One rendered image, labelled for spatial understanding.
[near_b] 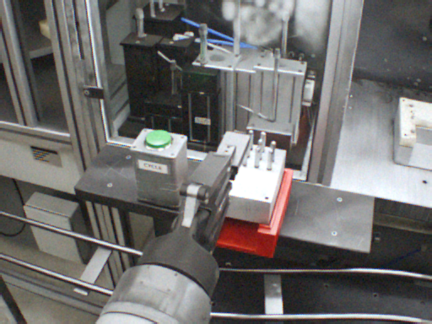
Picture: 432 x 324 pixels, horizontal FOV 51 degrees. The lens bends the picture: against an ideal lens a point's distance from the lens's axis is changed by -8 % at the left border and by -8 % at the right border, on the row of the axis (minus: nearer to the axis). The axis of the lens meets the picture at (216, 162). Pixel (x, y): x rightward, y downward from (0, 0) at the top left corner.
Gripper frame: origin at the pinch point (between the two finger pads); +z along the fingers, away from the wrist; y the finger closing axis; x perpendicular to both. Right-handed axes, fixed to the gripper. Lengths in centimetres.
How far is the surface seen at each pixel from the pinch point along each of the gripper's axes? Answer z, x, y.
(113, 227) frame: 24, 35, -50
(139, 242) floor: 69, 55, -115
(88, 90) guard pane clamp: 23.2, 34.4, -10.8
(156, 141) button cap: 12.1, 15.4, -10.5
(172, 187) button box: 10.3, 12.4, -18.1
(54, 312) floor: 26, 73, -114
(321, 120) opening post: 23.8, -9.2, -8.9
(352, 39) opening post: 23.9, -12.0, 6.6
